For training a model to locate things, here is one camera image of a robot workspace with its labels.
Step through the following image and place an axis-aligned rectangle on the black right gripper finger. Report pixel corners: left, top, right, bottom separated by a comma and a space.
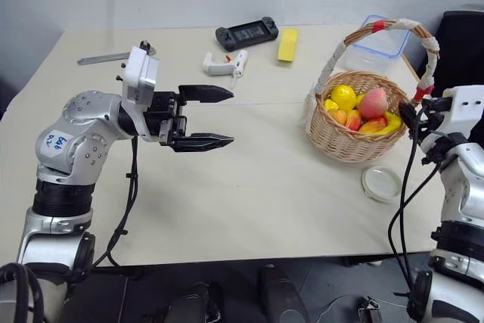
399, 101, 418, 130

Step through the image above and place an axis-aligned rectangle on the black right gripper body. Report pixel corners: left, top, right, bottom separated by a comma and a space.
414, 96, 454, 124

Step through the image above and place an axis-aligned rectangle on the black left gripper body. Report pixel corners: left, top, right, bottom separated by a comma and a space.
144, 90, 188, 147

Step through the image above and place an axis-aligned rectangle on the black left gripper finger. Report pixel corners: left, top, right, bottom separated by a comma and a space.
167, 132, 236, 154
178, 83, 235, 105

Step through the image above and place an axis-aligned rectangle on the yellow banana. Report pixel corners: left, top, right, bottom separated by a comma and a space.
372, 110, 404, 136

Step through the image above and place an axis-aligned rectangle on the white hot glue gun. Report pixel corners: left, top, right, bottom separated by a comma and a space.
201, 48, 250, 90

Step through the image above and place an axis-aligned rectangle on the pink peach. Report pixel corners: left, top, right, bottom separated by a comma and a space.
357, 88, 389, 119

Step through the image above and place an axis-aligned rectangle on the red orange mango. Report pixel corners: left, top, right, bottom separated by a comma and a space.
358, 116, 388, 135

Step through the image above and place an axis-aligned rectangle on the red yellow apple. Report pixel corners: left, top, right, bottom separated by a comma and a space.
344, 109, 365, 132

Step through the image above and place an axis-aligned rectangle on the black chair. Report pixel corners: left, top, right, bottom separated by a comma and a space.
414, 10, 484, 99

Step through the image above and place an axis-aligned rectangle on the large yellow lemon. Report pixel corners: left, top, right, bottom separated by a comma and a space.
330, 84, 357, 111

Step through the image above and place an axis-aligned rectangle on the orange yellow fruit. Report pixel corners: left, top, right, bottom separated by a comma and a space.
329, 109, 348, 126

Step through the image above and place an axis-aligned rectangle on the black handheld game controller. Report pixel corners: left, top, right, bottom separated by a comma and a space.
215, 16, 281, 53

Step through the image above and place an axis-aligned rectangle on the round clear plastic lid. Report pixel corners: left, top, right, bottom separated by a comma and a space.
360, 165, 403, 205

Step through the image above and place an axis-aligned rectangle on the clear container with blue rim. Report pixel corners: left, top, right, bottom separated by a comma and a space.
341, 14, 411, 76

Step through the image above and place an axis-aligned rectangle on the metal ruler tool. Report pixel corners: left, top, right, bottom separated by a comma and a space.
76, 47, 158, 67

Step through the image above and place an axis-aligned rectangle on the yellow sponge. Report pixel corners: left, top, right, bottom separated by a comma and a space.
277, 27, 301, 64

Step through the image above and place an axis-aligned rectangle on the dark rounded shape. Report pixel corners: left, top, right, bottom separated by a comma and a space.
165, 281, 225, 323

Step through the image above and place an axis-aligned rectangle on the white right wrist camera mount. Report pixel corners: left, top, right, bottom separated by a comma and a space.
418, 85, 484, 150

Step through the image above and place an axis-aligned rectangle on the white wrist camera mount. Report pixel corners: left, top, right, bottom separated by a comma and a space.
418, 85, 484, 150
116, 40, 160, 143

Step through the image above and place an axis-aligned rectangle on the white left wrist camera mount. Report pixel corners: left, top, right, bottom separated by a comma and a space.
116, 40, 160, 143

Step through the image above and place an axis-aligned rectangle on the wicker basket with taped handle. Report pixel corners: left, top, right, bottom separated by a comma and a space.
303, 17, 442, 164

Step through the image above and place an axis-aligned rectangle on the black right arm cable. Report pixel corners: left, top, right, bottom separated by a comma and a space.
388, 105, 436, 301

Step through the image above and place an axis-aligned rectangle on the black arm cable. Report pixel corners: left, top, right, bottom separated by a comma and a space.
90, 135, 139, 269
388, 105, 436, 301

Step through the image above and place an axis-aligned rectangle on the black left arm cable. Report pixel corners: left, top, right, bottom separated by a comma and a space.
90, 135, 139, 269

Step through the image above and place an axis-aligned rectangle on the black cable bundle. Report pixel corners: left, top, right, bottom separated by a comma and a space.
0, 261, 48, 323

